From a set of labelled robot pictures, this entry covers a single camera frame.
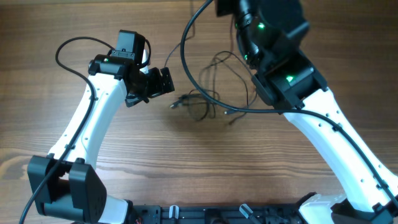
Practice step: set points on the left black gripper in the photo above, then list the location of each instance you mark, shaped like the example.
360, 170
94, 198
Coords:
157, 87

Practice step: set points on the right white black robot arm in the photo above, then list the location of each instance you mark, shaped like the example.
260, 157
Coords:
269, 34

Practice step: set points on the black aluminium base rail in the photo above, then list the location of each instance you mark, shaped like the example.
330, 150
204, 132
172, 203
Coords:
285, 213

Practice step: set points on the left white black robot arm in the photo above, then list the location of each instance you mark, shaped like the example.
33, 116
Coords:
64, 183

